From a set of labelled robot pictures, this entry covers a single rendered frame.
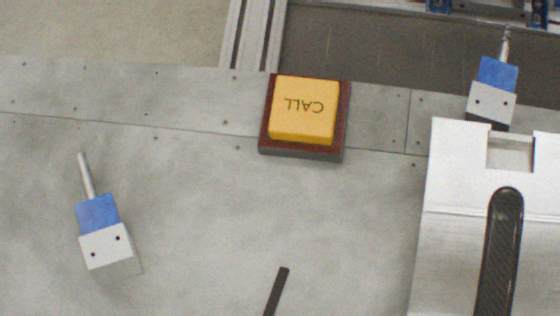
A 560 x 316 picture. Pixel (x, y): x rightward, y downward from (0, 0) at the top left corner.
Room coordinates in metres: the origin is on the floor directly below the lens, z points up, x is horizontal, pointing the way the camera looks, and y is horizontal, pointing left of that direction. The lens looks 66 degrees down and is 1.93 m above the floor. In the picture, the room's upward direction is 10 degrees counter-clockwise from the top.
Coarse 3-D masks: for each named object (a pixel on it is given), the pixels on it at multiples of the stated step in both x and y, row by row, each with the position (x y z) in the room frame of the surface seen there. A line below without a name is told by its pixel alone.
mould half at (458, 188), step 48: (432, 144) 0.44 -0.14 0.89; (480, 144) 0.43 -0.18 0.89; (432, 192) 0.39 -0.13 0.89; (480, 192) 0.39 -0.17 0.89; (528, 192) 0.37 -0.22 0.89; (432, 240) 0.35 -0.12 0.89; (480, 240) 0.34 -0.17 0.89; (528, 240) 0.33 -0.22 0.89; (432, 288) 0.31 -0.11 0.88; (528, 288) 0.28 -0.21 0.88
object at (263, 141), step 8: (272, 80) 0.56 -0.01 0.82; (336, 80) 0.55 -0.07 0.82; (272, 88) 0.56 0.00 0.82; (344, 88) 0.54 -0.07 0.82; (272, 96) 0.55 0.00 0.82; (344, 96) 0.53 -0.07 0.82; (344, 104) 0.53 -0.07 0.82; (264, 112) 0.53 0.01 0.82; (344, 112) 0.52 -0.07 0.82; (264, 120) 0.52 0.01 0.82; (344, 120) 0.51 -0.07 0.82; (264, 128) 0.52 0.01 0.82; (264, 136) 0.51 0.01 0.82; (336, 136) 0.49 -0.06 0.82; (264, 144) 0.50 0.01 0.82; (272, 144) 0.50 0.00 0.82; (280, 144) 0.50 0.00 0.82; (288, 144) 0.49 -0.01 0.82; (296, 144) 0.49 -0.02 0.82; (304, 144) 0.49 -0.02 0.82; (336, 144) 0.49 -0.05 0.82; (320, 152) 0.48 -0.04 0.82; (328, 152) 0.48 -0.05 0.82; (336, 152) 0.48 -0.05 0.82
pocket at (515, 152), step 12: (492, 132) 0.45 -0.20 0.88; (504, 132) 0.45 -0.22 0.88; (492, 144) 0.44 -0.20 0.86; (504, 144) 0.44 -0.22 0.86; (516, 144) 0.44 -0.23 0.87; (528, 144) 0.43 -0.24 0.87; (492, 156) 0.43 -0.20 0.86; (504, 156) 0.43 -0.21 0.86; (516, 156) 0.42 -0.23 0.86; (528, 156) 0.42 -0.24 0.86; (492, 168) 0.42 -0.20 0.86; (504, 168) 0.41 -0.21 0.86; (516, 168) 0.41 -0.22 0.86; (528, 168) 0.41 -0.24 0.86
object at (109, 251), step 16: (80, 160) 0.51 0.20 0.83; (96, 192) 0.48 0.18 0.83; (80, 208) 0.46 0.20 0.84; (96, 208) 0.45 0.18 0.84; (112, 208) 0.45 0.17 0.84; (80, 224) 0.44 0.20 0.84; (96, 224) 0.44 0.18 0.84; (112, 224) 0.43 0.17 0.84; (80, 240) 0.42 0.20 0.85; (96, 240) 0.42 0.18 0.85; (112, 240) 0.41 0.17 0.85; (128, 240) 0.41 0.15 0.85; (96, 256) 0.40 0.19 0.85; (112, 256) 0.40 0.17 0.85; (128, 256) 0.40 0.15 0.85; (96, 272) 0.39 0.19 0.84; (112, 272) 0.39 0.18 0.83; (128, 272) 0.39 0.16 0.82
